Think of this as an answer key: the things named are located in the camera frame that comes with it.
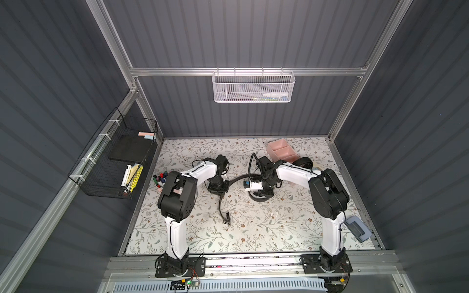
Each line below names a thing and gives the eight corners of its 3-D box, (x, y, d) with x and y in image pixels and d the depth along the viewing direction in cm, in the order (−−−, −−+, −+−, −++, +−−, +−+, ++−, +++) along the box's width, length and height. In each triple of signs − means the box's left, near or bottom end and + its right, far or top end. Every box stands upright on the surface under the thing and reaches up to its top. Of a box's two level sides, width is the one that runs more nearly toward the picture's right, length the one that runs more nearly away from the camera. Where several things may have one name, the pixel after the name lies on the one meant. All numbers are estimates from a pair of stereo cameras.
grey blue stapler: (360, 243, 81) (365, 240, 78) (343, 222, 87) (347, 218, 84) (367, 238, 82) (373, 235, 79) (350, 218, 88) (355, 214, 85)
